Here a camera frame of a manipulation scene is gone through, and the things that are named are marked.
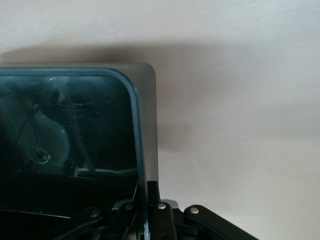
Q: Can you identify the brown table mat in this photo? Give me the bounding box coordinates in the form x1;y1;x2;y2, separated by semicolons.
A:
0;0;320;240

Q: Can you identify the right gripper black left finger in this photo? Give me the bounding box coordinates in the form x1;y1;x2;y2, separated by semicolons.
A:
62;179;145;240

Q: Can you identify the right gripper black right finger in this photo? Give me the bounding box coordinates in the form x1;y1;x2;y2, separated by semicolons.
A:
147;181;253;240

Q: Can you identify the black plastic box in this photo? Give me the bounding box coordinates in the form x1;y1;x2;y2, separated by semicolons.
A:
0;61;161;240

